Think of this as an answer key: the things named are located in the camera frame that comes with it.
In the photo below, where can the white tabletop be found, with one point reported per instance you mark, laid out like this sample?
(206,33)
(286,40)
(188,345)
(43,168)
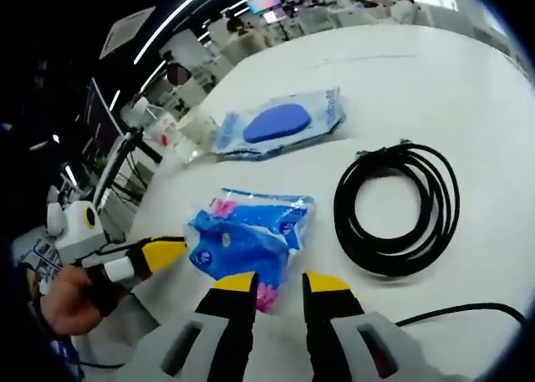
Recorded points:
(418,102)

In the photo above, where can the ceiling air conditioner unit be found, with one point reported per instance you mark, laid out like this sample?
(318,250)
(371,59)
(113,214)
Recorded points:
(127,31)

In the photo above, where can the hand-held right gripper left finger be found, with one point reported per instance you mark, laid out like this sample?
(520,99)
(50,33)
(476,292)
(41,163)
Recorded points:
(225,315)

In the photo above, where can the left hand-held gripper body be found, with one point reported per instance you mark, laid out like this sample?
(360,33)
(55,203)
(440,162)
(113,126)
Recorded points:
(75,227)

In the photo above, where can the colourful wall screen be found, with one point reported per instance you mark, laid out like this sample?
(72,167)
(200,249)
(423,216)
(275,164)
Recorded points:
(263,2)

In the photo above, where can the blue tissue packet pink flowers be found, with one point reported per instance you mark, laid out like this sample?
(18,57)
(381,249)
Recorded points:
(251,240)

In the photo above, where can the long ceiling light strip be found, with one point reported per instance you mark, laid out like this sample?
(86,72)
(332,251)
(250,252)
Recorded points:
(167,26)

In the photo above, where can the dark monitor on stand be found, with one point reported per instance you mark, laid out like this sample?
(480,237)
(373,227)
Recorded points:
(102,118)

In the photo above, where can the white container red label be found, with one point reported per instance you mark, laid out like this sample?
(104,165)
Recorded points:
(164,129)

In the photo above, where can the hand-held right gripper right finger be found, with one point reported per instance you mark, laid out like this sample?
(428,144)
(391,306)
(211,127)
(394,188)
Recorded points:
(330,311)

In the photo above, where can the clear plastic bottle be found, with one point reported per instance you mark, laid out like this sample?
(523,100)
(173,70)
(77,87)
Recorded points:
(196,141)

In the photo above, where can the person's left hand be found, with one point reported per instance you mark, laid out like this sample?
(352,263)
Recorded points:
(69,302)

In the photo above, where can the black tripod stand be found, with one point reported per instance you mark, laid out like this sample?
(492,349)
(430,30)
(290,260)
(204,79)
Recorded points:
(125,156)

